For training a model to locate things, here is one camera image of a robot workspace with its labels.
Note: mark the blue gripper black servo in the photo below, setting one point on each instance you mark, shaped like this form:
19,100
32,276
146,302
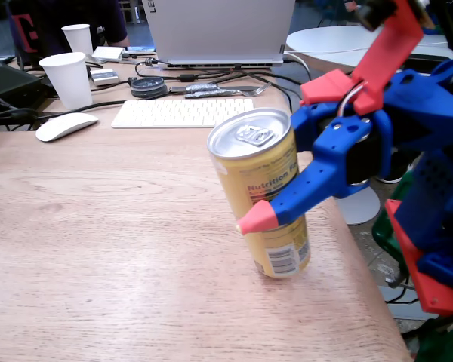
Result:
334,151

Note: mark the yellow energy drink can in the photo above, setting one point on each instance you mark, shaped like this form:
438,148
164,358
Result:
256,162

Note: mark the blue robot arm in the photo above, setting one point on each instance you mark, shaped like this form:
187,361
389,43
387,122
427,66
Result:
430,98

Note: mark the foil wrapped knife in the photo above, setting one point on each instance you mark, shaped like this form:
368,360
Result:
202,87

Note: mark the white keyboard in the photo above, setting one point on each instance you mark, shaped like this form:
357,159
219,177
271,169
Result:
181,113

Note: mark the round white table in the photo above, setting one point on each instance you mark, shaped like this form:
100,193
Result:
324,41

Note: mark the silver laptop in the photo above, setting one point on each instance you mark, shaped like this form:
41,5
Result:
219,30

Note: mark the black round tin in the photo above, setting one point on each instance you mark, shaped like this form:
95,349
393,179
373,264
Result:
149,86

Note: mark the black stand pole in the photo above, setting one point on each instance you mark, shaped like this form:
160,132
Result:
451,30

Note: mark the white silver adapter hub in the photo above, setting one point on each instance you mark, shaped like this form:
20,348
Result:
105,77

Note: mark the white power adapter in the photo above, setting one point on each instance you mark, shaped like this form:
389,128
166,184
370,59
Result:
107,53

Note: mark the white computer mouse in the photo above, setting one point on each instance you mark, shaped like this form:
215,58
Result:
66,125

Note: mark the white paper cup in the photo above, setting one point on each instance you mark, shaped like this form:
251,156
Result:
69,83
79,39

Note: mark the person in purple hoodie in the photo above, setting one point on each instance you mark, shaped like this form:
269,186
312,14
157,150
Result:
98,19

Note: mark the black box device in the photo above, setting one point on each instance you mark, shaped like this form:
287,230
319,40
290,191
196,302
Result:
7,84

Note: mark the black bottle with red letter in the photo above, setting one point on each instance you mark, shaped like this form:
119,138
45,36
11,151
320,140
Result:
26,34

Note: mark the red robot base plate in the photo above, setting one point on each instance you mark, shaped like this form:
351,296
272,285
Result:
409,249

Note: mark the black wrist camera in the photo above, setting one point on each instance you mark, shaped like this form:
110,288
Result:
373,13

